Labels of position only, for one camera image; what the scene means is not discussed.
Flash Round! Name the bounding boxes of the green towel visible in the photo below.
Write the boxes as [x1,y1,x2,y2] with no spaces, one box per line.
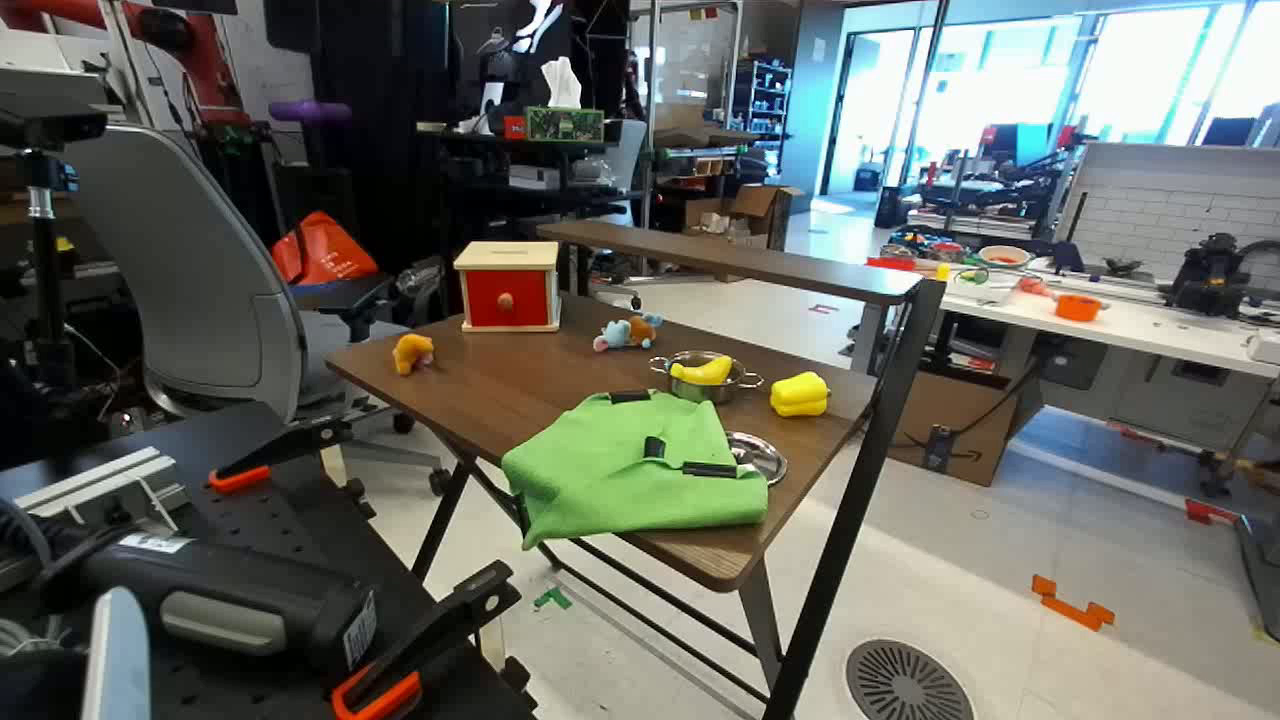
[498,389,772,554]

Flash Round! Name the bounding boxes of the blue plush toy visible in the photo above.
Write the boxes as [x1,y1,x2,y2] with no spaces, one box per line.
[587,313,658,357]

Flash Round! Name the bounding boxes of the yellow banana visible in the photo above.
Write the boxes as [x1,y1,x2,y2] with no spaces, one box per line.
[666,351,741,392]

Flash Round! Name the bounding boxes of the wooden box with red drawer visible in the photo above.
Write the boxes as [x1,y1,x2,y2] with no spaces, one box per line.
[450,235,562,337]

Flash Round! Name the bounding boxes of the open cardboard box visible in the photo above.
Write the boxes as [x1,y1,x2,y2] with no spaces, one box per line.
[683,180,790,253]

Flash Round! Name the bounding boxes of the orange plush toy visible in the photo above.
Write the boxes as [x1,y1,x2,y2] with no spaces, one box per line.
[388,331,438,381]

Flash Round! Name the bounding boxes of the black storage shelf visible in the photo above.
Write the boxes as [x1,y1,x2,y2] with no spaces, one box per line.
[411,115,646,272]

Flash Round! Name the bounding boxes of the green printed box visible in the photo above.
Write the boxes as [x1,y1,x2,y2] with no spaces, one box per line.
[524,105,612,148]

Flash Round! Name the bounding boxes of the white tissue paper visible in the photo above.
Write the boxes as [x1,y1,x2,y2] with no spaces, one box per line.
[535,51,587,113]

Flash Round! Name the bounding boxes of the cardboard box under table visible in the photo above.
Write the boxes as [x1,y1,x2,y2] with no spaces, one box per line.
[888,368,1023,488]

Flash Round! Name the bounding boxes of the orange bag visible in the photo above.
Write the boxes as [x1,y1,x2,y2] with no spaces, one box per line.
[267,207,385,288]

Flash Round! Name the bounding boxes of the purple round cushion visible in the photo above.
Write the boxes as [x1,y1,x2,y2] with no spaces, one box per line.
[267,97,355,130]

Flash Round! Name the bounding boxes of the round floor drain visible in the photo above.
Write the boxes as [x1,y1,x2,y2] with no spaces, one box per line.
[844,637,978,720]

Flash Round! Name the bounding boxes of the black perforated base table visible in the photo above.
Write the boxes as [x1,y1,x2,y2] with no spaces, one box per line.
[0,397,535,720]

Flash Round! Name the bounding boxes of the grey office chair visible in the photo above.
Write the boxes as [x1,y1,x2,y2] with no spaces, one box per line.
[54,124,450,473]

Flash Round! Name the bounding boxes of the black and grey control box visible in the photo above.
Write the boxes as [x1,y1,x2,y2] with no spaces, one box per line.
[74,532,385,672]

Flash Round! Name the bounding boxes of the white work table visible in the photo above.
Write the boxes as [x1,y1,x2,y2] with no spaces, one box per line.
[916,255,1280,499]

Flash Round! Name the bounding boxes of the white pegboard panel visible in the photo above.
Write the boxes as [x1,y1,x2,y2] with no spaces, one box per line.
[1072,142,1280,288]

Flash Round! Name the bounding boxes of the black machine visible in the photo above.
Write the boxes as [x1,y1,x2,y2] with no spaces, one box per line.
[1161,231,1258,320]

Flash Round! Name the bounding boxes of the white blue plastic panel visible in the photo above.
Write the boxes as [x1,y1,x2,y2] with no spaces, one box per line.
[74,586,156,720]

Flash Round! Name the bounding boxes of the brown table with black frame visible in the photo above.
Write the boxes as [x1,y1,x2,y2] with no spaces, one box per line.
[325,218,953,720]

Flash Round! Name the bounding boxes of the orange-handled black clamp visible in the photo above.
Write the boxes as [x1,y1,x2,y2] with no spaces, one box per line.
[205,414,352,499]
[327,556,524,720]

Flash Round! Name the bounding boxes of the white aluminium rail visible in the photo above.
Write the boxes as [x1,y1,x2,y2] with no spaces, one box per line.
[14,446,182,528]

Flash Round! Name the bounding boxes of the black camera stand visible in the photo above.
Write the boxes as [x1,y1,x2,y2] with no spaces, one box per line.
[0,66,113,464]

